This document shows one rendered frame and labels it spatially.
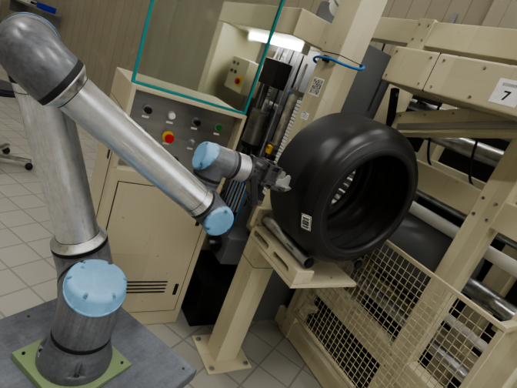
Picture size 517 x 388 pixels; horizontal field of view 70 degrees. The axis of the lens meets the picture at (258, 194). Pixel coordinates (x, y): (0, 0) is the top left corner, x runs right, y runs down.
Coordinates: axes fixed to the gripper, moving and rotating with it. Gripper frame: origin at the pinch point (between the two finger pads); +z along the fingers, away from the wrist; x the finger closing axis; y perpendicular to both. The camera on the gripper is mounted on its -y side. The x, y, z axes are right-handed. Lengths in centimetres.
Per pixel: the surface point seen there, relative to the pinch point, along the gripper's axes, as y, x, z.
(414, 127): 42, 8, 56
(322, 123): 26.0, 8.0, 7.6
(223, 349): -101, 27, 35
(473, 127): 50, -16, 55
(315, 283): -31.0, -9.5, 28.3
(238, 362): -109, 24, 48
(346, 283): -29, -10, 46
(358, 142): 25.4, -9.6, 10.2
